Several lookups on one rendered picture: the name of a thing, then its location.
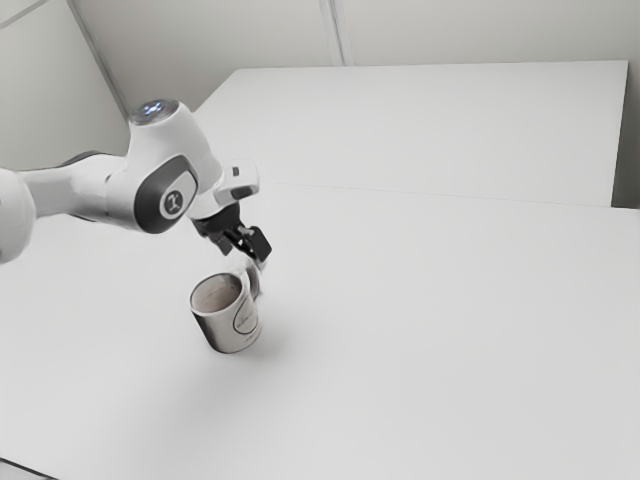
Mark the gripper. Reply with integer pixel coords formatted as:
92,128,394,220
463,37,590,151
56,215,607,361
193,202,274,264

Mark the white mug with oval print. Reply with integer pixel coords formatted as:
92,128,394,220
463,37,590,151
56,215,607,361
188,266,265,354

